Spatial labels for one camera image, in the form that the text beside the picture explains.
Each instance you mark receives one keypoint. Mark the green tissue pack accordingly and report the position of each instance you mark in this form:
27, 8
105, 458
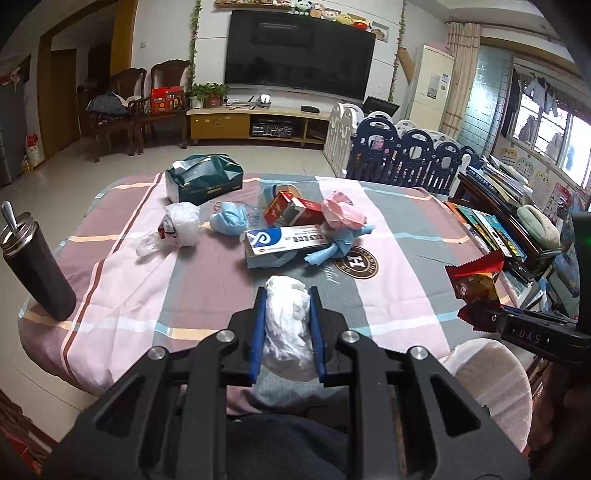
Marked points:
203, 180

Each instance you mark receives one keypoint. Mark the white and blue medicine box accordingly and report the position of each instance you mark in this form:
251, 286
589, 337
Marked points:
277, 242

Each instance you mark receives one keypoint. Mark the black audio amplifier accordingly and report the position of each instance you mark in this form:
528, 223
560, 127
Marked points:
272, 131

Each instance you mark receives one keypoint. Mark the window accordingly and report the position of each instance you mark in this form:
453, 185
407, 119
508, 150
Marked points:
554, 138

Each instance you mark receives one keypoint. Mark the pile of books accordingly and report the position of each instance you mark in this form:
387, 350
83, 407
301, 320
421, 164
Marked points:
498, 177

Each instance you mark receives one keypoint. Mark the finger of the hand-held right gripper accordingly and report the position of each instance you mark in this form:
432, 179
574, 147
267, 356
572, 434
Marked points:
487, 321

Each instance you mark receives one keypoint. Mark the small red carton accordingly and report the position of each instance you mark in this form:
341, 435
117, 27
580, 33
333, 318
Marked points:
291, 210

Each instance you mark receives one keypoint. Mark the white playpen fence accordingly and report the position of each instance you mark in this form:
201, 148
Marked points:
339, 138

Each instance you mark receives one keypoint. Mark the green vine garland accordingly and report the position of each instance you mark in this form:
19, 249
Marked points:
196, 41
397, 50

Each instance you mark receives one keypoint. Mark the red snack wrapper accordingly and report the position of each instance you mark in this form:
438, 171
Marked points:
475, 281

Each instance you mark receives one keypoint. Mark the large black television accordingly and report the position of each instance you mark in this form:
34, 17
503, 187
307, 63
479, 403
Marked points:
300, 55

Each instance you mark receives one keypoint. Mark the wall poster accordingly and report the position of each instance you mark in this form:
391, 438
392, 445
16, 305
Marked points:
524, 168

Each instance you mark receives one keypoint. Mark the beige curtain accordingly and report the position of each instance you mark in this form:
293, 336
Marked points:
461, 78

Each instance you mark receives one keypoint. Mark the crumpled blue cloth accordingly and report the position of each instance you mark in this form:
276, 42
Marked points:
341, 242

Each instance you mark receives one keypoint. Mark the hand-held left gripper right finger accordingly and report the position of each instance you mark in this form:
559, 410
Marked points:
318, 337

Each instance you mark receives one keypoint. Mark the dark bag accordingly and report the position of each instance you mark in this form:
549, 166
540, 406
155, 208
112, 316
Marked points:
107, 105

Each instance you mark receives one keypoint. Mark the dark wooden chair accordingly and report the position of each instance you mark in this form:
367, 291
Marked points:
124, 81
171, 74

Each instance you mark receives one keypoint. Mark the navy playpen fence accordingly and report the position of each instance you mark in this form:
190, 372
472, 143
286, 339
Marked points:
415, 161

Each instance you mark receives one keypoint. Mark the white standing air conditioner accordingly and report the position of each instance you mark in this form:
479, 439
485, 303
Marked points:
431, 87

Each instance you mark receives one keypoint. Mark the pink wrapper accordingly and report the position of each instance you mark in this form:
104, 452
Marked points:
341, 210

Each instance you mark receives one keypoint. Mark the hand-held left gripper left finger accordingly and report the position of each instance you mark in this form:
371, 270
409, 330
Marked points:
257, 337

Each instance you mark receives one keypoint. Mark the clear plastic wrapper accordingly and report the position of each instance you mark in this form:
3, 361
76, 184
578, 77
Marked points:
148, 242

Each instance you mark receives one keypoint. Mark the small white device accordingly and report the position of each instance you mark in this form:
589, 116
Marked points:
264, 100

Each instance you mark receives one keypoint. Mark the white bag-lined trash bin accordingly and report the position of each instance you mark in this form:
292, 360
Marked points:
503, 383

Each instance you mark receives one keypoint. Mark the checked tablecloth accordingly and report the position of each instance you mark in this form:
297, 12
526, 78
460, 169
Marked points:
184, 286

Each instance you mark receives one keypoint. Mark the row of books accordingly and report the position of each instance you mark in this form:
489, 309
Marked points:
494, 233

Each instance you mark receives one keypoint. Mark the green potted plant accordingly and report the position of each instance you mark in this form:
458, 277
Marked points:
210, 94

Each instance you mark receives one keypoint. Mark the grey green pillow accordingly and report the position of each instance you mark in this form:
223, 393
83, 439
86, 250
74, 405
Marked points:
538, 226

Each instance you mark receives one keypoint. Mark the hanging clothes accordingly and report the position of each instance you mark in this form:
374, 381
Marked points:
542, 94

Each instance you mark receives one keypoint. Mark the red gift box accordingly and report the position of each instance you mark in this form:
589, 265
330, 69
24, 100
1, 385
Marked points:
167, 100

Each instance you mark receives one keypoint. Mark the black tumbler with metal lid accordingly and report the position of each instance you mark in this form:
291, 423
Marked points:
37, 277

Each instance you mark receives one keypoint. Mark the row of plush toys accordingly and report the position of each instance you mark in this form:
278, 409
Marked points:
323, 11

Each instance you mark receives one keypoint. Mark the yellow wooden television cabinet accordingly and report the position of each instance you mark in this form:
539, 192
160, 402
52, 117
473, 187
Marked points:
217, 124

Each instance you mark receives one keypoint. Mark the white plastic bag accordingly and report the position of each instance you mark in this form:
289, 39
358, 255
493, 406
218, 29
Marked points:
184, 224
287, 323

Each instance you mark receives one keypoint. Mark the blue face mask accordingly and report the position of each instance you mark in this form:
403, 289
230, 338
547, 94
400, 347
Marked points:
228, 217

